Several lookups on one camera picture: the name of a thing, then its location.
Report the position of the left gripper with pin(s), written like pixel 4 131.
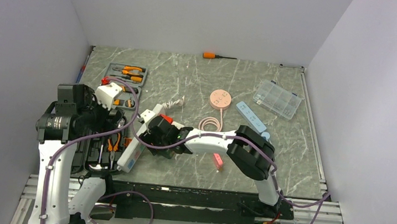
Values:
pixel 104 125

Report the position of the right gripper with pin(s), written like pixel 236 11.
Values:
pixel 148 138

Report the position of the white power strip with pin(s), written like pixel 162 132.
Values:
pixel 134 150

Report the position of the black tool case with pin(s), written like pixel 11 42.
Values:
pixel 92 155

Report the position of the grey tool tray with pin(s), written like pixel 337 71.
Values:
pixel 134 76

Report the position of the small pink plug adapter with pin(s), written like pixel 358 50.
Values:
pixel 218 162

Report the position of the light blue power strip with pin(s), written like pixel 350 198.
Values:
pixel 252 119

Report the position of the clear plastic screw box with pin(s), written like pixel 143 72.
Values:
pixel 276 99

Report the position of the pink round socket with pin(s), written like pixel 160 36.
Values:
pixel 220 99

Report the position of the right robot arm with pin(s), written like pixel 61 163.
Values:
pixel 252 155

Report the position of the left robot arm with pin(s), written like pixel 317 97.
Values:
pixel 52 204

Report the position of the red cube adapter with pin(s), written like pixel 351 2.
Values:
pixel 167 118

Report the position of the blue red pen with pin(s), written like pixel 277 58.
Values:
pixel 81 70

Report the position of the orange pliers in case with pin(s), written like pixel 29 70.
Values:
pixel 113 142

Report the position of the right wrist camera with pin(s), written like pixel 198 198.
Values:
pixel 146 116

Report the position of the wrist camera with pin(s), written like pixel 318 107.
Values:
pixel 107 93
pixel 146 116

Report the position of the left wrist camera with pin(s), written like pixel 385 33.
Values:
pixel 107 93

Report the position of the orange handled screwdriver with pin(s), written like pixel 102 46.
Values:
pixel 212 56

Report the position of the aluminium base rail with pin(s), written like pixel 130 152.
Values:
pixel 217 207

